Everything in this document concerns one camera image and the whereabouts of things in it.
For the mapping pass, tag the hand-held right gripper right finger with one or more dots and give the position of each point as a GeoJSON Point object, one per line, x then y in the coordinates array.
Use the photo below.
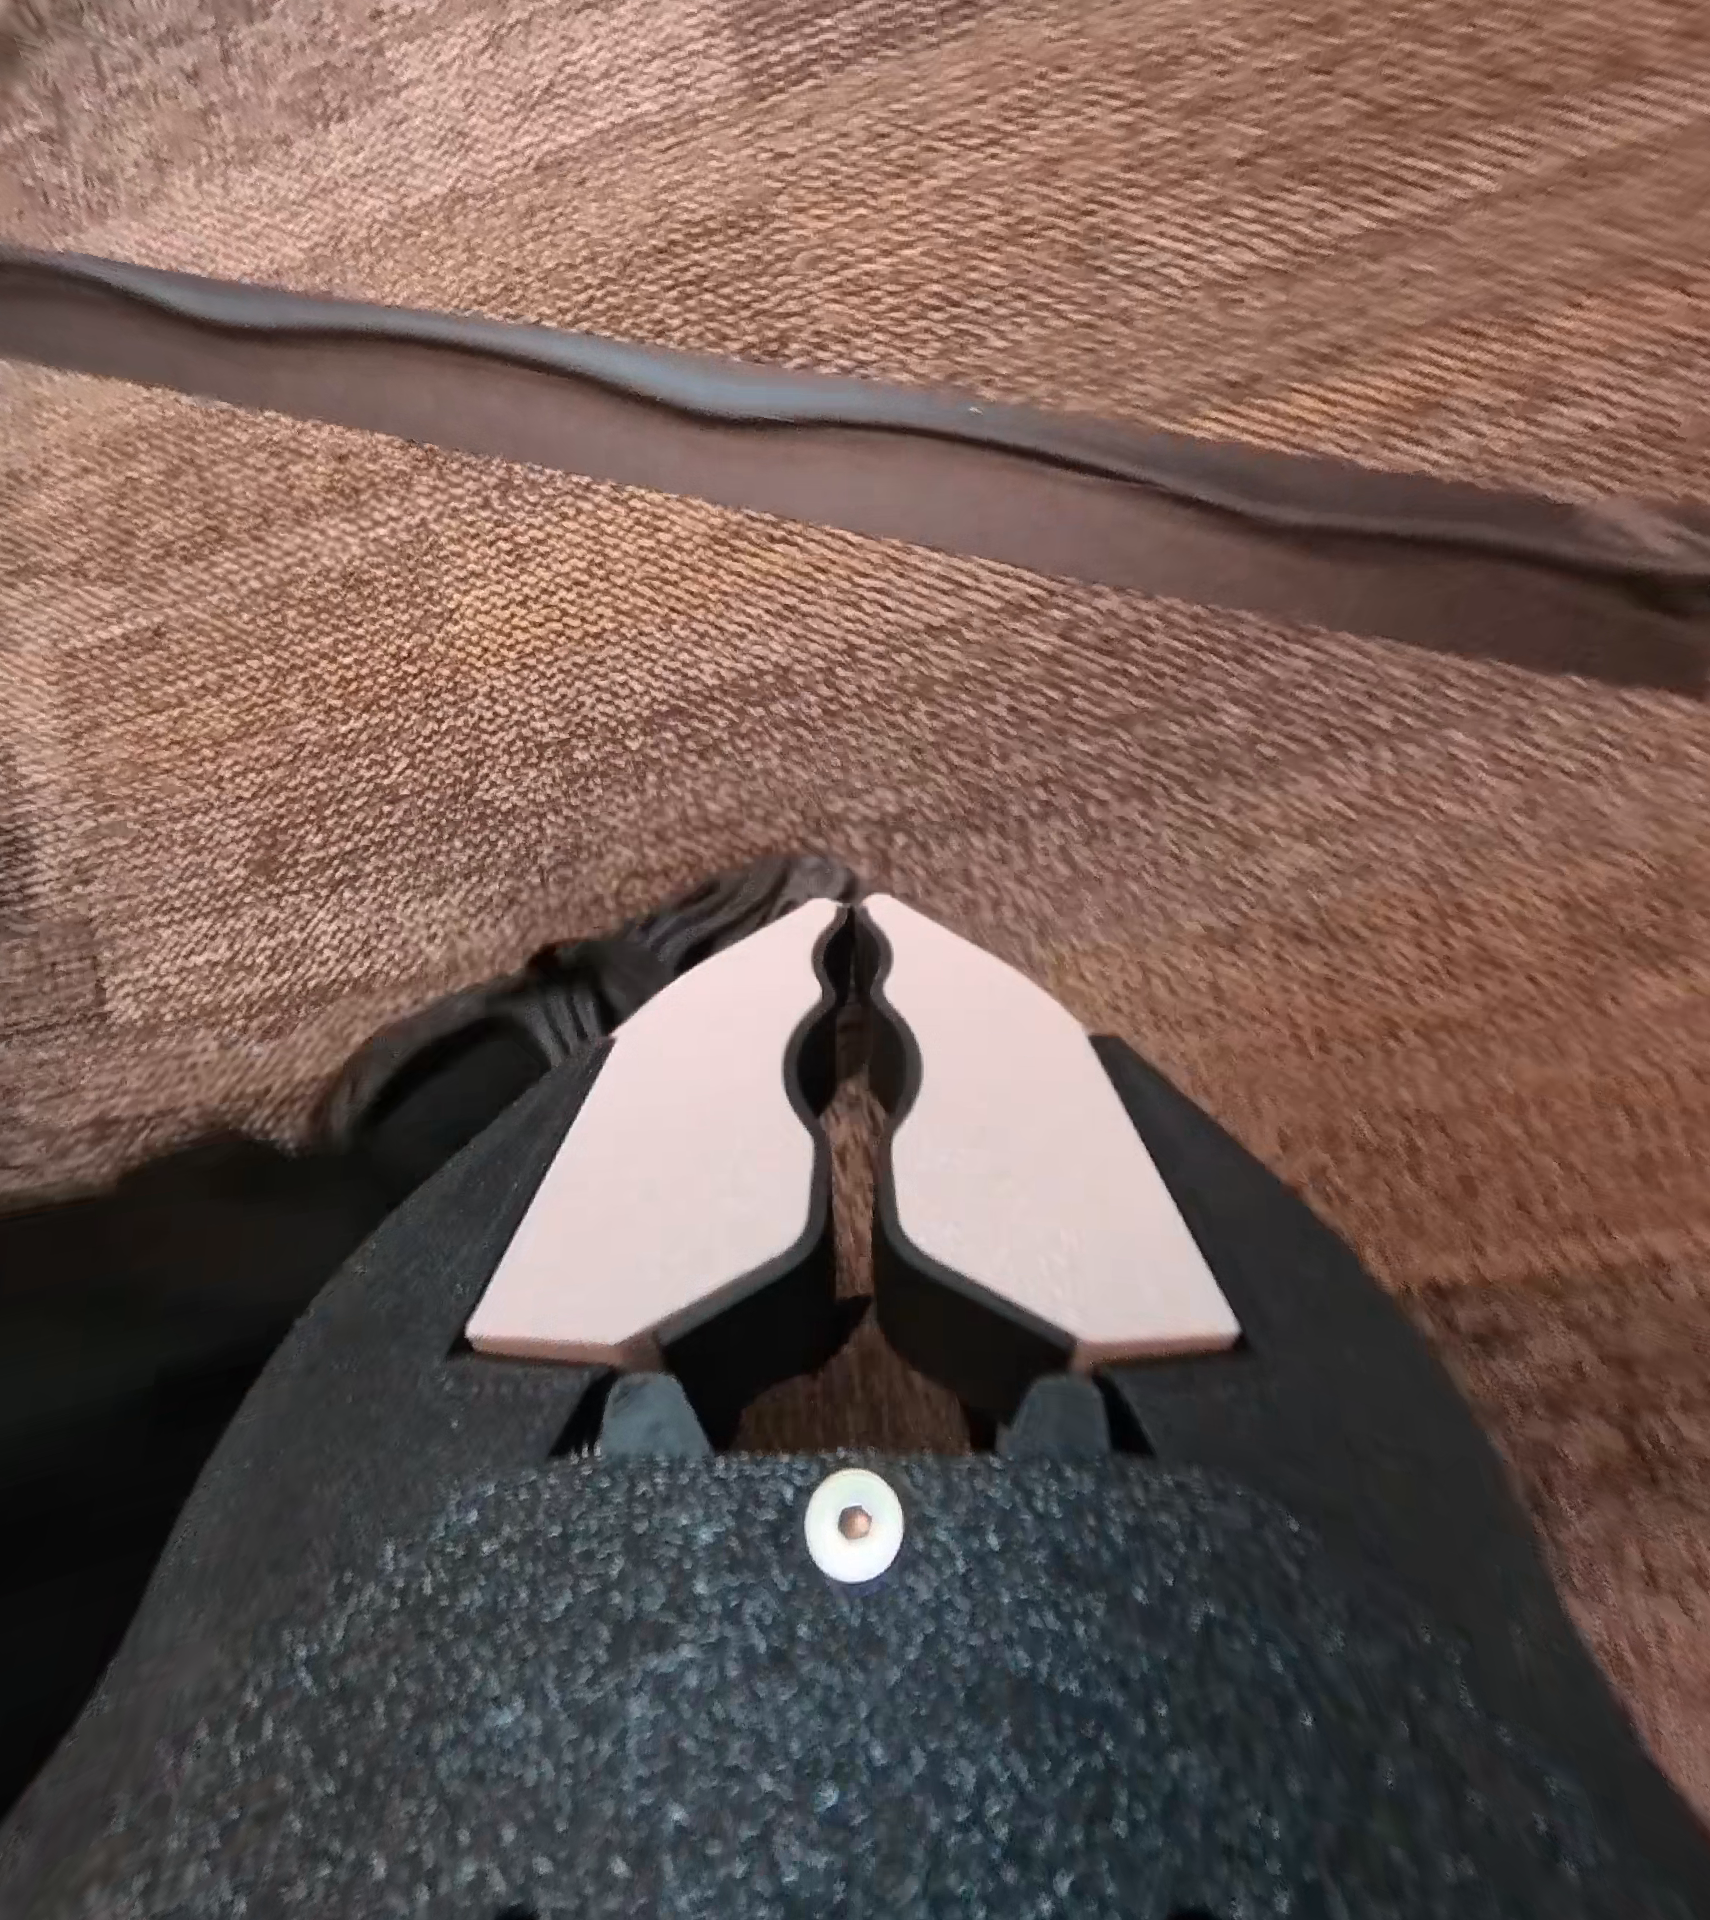
{"type": "Point", "coordinates": [1066, 1200]}

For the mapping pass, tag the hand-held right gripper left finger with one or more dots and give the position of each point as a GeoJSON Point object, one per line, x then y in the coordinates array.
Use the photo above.
{"type": "Point", "coordinates": [647, 1200]}

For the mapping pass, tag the person's black shoe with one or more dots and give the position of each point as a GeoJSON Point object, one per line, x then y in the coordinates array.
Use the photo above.
{"type": "Point", "coordinates": [587, 977]}

